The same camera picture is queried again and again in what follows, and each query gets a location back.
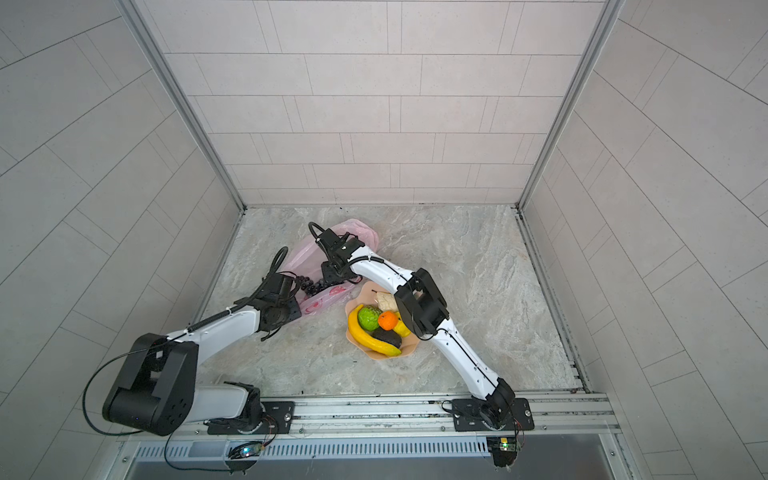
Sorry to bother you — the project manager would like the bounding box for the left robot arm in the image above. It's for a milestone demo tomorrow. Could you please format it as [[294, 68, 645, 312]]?
[[102, 272, 301, 436]]

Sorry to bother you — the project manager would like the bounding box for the left circuit board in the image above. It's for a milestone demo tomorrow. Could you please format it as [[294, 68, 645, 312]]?
[[227, 441, 265, 461]]

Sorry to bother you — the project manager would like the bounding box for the white vented grille strip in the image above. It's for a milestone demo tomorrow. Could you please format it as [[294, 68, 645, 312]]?
[[135, 437, 490, 463]]

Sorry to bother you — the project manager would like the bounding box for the yellow fake lemon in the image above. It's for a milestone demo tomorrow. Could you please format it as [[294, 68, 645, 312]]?
[[392, 319, 411, 338]]

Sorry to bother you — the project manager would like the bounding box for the circuit board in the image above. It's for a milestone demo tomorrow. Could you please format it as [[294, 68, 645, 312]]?
[[486, 437, 521, 468], [227, 441, 265, 461]]

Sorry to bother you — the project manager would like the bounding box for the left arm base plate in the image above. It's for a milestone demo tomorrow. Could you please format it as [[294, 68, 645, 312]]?
[[204, 401, 296, 436]]

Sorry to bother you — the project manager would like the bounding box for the dark fake grapes bunch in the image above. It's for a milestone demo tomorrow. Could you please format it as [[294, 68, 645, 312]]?
[[296, 276, 329, 297]]

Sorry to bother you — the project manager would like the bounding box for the right circuit board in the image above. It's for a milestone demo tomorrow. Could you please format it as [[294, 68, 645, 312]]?
[[486, 437, 521, 468]]

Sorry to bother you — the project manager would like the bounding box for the dark brown fake fruit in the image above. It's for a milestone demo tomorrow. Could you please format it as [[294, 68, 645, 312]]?
[[372, 328, 402, 349]]

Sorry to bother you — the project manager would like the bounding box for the green fake fruit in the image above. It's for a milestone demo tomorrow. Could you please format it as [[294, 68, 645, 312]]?
[[357, 305, 382, 332]]

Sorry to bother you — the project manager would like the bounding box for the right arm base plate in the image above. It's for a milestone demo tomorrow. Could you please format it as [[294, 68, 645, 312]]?
[[441, 397, 535, 432]]

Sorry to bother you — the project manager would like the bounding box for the aluminium mounting rail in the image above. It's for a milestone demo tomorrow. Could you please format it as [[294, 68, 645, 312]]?
[[119, 392, 622, 442]]

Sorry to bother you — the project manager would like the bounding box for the cream fake garlic bulb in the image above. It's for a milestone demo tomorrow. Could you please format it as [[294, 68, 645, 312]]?
[[374, 291, 399, 312]]

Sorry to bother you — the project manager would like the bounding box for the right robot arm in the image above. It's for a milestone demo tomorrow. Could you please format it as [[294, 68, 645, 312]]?
[[308, 222, 522, 431]]

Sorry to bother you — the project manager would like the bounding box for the pink scalloped bowl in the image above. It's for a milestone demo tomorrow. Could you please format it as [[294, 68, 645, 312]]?
[[345, 281, 419, 361]]

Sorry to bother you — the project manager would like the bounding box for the yellow fake banana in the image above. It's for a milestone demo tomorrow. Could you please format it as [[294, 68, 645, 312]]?
[[348, 304, 402, 357]]

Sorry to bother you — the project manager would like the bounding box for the pink plastic bag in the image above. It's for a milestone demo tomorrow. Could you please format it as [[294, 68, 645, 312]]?
[[280, 219, 379, 316]]

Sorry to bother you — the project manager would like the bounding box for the orange fake tangerine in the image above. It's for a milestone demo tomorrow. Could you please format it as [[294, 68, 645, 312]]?
[[377, 311, 399, 331]]

